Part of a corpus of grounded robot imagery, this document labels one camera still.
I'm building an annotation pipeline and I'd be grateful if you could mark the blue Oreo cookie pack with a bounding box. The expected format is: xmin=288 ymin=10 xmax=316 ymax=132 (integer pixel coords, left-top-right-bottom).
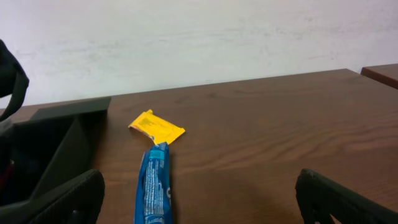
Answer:
xmin=134 ymin=142 xmax=174 ymax=224

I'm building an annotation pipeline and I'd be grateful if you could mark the yellow snack bar wrapper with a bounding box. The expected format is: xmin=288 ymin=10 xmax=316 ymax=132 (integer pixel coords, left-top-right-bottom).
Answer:
xmin=128 ymin=110 xmax=185 ymax=145

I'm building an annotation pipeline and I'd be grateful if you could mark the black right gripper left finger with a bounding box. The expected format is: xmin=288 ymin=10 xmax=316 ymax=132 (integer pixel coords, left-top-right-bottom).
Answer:
xmin=1 ymin=169 xmax=105 ymax=224

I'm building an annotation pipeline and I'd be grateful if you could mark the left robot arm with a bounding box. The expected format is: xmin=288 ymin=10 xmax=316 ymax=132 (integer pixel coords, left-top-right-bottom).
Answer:
xmin=1 ymin=40 xmax=29 ymax=121

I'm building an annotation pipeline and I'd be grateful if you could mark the black open gift box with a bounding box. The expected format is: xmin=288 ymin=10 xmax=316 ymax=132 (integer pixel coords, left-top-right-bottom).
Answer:
xmin=1 ymin=97 xmax=111 ymax=206

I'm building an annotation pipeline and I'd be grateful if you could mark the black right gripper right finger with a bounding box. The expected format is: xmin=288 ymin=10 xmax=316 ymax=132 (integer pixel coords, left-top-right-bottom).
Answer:
xmin=295 ymin=169 xmax=397 ymax=224

